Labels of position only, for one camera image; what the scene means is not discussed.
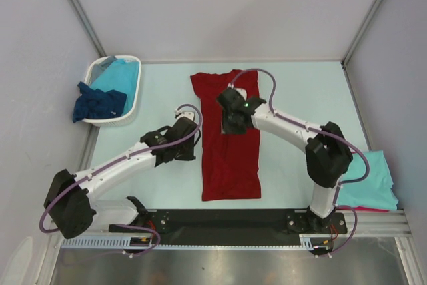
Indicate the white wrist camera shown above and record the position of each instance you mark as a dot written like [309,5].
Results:
[241,91]
[186,115]

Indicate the white laundry basket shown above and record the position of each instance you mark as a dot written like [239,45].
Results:
[124,119]

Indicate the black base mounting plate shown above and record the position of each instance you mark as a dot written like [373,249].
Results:
[286,221]

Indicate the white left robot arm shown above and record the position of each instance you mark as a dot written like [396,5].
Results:
[74,200]

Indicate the aluminium frame rail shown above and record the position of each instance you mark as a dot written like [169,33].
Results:
[377,221]

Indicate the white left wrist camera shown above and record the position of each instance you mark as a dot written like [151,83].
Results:
[186,115]

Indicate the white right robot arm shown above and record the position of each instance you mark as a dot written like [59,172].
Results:
[327,156]

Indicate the red t shirt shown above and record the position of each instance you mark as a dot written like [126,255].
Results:
[229,162]

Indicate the pink folded t shirt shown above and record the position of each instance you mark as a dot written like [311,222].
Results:
[365,209]

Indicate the grey t shirt in basket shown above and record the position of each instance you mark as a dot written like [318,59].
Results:
[100,67]

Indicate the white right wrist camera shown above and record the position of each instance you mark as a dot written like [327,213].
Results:
[241,91]

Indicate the white slotted cable duct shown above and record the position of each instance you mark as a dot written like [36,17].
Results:
[189,239]

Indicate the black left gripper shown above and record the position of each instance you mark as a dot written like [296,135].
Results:
[189,155]

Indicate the turquoise t shirt in basket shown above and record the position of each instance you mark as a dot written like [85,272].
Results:
[122,76]

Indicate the navy blue t shirt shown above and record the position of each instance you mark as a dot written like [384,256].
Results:
[97,104]

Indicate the light blue folded t shirt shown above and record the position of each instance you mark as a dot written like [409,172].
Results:
[375,191]

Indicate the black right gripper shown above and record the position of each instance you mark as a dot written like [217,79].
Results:
[228,130]

